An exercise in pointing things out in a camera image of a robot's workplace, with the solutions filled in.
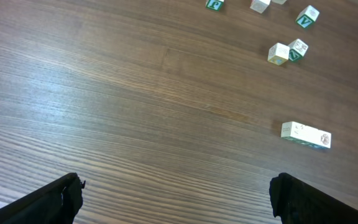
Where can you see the plain wooden centre block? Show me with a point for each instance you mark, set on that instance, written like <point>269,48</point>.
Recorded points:
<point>260,5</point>

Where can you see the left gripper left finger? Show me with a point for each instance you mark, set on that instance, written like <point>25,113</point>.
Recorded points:
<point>56,203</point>

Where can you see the green A letter block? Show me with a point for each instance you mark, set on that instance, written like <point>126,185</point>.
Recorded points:
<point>279,1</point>

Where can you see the blue edged wooden block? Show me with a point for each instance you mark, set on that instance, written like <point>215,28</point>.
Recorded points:
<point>323,139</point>

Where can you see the green edged block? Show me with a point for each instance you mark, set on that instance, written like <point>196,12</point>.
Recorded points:
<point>215,5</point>
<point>292,131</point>
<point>309,134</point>

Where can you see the green Z letter block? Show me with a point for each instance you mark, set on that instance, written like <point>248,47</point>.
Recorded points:
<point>298,48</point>

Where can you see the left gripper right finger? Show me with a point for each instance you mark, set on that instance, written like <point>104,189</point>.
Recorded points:
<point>294,201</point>

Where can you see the green V letter block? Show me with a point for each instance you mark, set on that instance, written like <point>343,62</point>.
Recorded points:
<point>307,16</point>

